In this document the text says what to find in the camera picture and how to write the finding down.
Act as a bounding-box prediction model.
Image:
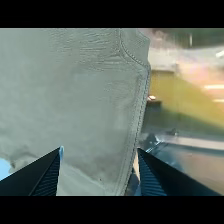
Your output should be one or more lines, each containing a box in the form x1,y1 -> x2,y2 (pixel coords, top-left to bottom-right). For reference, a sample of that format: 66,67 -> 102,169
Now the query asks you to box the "beige shirt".
0,28 -> 152,197

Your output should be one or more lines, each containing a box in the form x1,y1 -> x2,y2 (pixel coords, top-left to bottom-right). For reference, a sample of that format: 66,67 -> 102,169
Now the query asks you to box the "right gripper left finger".
0,145 -> 65,197

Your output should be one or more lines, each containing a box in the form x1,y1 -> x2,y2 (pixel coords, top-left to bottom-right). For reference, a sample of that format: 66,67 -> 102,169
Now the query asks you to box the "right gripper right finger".
136,147 -> 222,197

